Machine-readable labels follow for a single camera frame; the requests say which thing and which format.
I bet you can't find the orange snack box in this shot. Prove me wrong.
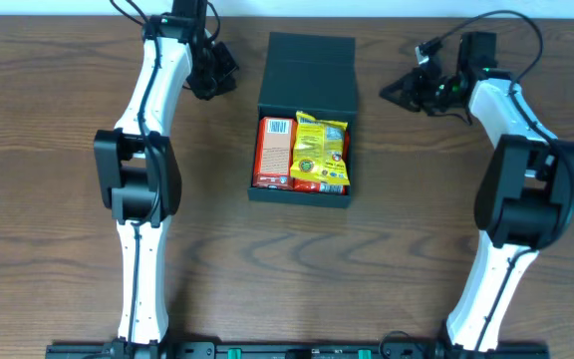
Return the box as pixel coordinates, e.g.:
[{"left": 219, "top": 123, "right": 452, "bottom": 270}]
[{"left": 252, "top": 117, "right": 297, "bottom": 190}]

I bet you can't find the black gift box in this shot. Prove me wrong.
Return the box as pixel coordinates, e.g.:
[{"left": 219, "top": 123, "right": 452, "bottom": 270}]
[{"left": 248, "top": 32, "right": 358, "bottom": 208}]

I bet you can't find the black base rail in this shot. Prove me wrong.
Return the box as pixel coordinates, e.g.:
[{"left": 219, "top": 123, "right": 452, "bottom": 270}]
[{"left": 45, "top": 331, "right": 550, "bottom": 359}]

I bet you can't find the yellow candy bag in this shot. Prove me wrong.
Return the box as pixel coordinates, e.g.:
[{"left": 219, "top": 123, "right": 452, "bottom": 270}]
[{"left": 290, "top": 112, "right": 350, "bottom": 186}]

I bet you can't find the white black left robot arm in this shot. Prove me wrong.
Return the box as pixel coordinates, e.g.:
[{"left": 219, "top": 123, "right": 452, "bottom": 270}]
[{"left": 94, "top": 14, "right": 236, "bottom": 353}]

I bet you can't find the red candy bag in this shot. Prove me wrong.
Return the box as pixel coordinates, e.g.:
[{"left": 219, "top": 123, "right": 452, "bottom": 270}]
[{"left": 293, "top": 135, "right": 350, "bottom": 194}]

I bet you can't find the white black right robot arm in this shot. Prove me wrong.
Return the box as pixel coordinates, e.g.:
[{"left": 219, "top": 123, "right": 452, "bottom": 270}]
[{"left": 380, "top": 32, "right": 574, "bottom": 358}]

